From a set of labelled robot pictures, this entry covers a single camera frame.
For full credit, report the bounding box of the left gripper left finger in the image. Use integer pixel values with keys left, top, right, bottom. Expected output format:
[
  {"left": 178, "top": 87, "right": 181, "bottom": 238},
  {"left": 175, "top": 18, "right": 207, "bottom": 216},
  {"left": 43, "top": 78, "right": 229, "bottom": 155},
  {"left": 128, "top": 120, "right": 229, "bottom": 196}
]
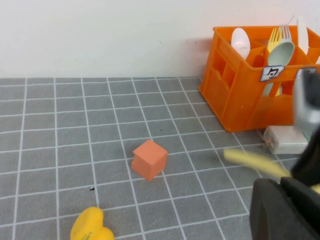
[{"left": 249, "top": 178, "right": 320, "bottom": 240}]

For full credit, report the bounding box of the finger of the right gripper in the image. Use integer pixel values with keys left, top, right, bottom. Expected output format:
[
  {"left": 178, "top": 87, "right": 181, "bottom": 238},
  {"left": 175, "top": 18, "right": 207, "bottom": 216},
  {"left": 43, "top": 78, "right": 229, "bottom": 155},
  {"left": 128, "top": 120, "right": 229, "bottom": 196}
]
[{"left": 291, "top": 132, "right": 320, "bottom": 187}]

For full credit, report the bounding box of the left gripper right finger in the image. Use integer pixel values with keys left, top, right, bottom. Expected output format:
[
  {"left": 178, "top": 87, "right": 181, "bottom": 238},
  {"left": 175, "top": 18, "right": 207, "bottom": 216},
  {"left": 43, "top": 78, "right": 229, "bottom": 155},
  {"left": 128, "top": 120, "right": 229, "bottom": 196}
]
[{"left": 281, "top": 176, "right": 320, "bottom": 237}]

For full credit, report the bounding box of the yellow plastic knife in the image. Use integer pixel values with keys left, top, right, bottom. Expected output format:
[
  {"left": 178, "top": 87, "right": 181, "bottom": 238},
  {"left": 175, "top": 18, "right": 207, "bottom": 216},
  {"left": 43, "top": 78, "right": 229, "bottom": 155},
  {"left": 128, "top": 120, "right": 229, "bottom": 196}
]
[{"left": 223, "top": 147, "right": 320, "bottom": 195}]

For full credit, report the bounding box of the pale green plastic spoon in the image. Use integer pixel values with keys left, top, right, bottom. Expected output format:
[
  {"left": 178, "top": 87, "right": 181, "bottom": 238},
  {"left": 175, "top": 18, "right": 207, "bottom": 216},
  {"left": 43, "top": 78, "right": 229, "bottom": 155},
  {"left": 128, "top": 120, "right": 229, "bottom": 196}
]
[{"left": 262, "top": 41, "right": 295, "bottom": 97}]

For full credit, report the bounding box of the orange plastic cutlery holder crate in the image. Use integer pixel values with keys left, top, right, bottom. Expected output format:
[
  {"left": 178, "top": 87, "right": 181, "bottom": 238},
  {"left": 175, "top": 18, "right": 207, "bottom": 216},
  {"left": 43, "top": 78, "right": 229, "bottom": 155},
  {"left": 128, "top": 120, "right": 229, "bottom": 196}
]
[{"left": 198, "top": 25, "right": 320, "bottom": 133}]

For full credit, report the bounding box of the white charger plug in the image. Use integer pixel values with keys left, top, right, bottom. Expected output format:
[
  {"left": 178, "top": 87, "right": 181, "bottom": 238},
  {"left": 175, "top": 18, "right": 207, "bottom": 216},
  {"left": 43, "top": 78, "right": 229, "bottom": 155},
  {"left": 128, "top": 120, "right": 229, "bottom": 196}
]
[{"left": 262, "top": 124, "right": 310, "bottom": 155}]

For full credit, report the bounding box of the white paper label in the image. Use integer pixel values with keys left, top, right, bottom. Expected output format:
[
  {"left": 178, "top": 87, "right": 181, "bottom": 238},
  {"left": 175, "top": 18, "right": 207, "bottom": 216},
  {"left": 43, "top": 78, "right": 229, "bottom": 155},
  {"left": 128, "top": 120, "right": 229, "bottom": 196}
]
[{"left": 259, "top": 65, "right": 286, "bottom": 83}]

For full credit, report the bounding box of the cream plastic knife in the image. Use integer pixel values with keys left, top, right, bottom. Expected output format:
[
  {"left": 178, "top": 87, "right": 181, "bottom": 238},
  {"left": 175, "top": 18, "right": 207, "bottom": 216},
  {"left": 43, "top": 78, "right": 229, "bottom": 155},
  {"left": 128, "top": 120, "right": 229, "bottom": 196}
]
[{"left": 296, "top": 16, "right": 310, "bottom": 56}]

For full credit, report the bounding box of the grey plastic fork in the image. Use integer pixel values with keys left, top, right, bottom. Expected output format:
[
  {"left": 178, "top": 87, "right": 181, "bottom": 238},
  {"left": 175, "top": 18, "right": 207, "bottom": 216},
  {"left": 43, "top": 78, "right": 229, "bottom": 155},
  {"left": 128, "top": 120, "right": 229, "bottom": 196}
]
[{"left": 279, "top": 23, "right": 292, "bottom": 43}]

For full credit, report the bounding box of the orange cube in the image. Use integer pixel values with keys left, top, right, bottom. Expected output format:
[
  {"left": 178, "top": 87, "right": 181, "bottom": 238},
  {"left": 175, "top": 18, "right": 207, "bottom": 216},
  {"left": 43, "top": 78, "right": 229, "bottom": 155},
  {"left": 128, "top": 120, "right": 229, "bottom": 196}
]
[{"left": 130, "top": 139, "right": 168, "bottom": 182}]

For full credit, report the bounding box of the white plastic spoon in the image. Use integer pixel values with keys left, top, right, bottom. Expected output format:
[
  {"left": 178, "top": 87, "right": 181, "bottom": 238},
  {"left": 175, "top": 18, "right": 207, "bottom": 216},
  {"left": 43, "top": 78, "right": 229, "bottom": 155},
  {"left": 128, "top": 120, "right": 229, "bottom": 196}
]
[{"left": 230, "top": 27, "right": 251, "bottom": 61}]

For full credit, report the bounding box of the yellow rubber duck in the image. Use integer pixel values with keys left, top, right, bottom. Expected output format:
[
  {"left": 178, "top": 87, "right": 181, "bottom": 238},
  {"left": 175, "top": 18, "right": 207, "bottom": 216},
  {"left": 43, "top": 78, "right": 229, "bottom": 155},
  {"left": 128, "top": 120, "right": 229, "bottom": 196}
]
[{"left": 69, "top": 206, "right": 115, "bottom": 240}]

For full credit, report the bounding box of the grey checked tablecloth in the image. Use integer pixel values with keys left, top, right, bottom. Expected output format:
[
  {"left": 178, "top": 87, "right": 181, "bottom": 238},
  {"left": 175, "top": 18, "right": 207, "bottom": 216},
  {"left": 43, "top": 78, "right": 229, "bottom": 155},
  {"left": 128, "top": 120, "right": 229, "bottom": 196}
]
[{"left": 0, "top": 76, "right": 320, "bottom": 240}]

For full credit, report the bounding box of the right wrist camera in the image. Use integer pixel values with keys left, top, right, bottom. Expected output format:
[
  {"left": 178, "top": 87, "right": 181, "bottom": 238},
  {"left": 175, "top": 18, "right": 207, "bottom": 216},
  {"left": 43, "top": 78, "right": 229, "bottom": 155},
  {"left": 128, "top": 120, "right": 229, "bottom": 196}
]
[{"left": 292, "top": 67, "right": 320, "bottom": 137}]

